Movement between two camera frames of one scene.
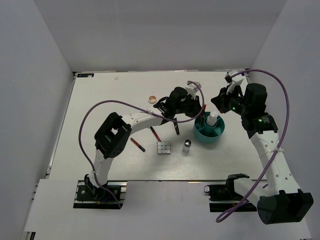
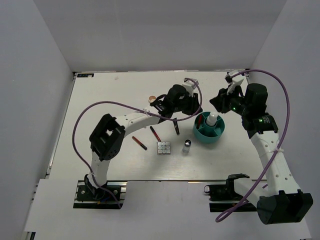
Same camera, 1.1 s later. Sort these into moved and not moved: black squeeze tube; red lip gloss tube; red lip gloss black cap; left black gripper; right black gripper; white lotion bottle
Moved: red lip gloss black cap; red lip gloss tube
Not moved: right black gripper; black squeeze tube; left black gripper; white lotion bottle
